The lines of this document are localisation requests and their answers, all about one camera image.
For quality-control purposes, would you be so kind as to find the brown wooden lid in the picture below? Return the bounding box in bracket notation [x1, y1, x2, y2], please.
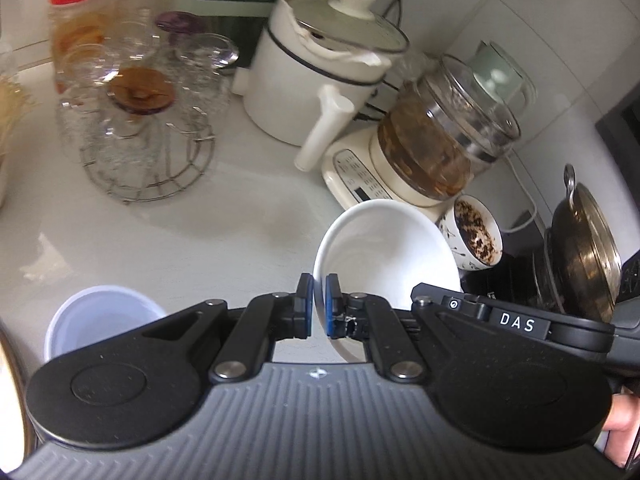
[107, 66, 177, 114]

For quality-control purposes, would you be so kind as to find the white electric cooking pot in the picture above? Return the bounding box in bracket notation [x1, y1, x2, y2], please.
[231, 0, 411, 173]

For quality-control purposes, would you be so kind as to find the purple lid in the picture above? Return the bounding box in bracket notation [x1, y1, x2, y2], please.
[154, 10, 207, 34]

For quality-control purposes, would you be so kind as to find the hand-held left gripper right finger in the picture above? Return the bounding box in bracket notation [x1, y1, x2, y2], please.
[324, 274, 497, 384]

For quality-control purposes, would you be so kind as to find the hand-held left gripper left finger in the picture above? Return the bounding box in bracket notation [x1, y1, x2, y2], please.
[145, 274, 315, 385]

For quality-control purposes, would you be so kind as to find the wire rack of glass cups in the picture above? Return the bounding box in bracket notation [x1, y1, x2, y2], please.
[54, 7, 242, 204]

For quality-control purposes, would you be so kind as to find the small bowl with tea leaves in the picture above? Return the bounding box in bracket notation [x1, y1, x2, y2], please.
[436, 193, 504, 272]

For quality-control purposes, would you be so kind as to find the white ceramic bowl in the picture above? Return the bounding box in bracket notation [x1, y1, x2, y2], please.
[312, 199, 463, 364]

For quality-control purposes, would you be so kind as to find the glass kettle on cream base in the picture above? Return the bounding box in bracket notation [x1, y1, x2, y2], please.
[321, 52, 523, 209]

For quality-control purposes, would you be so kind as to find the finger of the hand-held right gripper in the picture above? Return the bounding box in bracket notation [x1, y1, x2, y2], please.
[410, 282, 494, 325]

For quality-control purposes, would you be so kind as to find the white plate with copper rim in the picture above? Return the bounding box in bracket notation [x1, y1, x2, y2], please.
[0, 327, 35, 461]

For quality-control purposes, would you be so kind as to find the person's right hand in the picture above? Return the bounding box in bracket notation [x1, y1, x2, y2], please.
[602, 394, 640, 433]

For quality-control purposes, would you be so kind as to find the metal wok with lid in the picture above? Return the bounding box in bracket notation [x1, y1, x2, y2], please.
[531, 163, 624, 325]

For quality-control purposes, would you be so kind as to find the white power cable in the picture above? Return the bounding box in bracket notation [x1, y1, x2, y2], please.
[500, 154, 540, 234]

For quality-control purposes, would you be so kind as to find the white plastic cup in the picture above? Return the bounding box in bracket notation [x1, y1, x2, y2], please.
[44, 285, 169, 362]

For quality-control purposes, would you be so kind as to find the plastic jar with red lid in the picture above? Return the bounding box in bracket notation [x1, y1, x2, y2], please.
[48, 0, 120, 73]

